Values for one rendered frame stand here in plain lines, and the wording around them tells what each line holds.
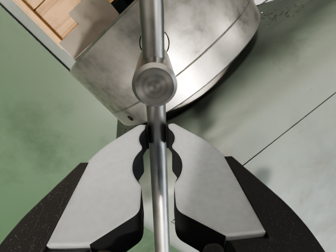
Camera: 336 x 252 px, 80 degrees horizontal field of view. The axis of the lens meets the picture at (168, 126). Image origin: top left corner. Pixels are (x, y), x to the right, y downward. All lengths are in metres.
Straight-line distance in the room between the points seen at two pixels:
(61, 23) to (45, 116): 1.11
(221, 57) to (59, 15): 0.45
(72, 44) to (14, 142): 1.48
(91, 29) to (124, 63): 0.13
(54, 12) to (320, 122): 0.59
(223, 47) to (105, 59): 0.14
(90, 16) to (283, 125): 0.33
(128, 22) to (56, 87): 1.35
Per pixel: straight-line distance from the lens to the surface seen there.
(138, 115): 0.30
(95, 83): 0.31
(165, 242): 0.17
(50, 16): 0.62
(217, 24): 0.27
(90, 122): 1.60
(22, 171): 1.92
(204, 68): 0.26
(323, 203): 0.49
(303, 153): 0.38
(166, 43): 0.25
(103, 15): 0.38
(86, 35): 0.38
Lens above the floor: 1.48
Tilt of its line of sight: 65 degrees down
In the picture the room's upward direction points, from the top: 151 degrees clockwise
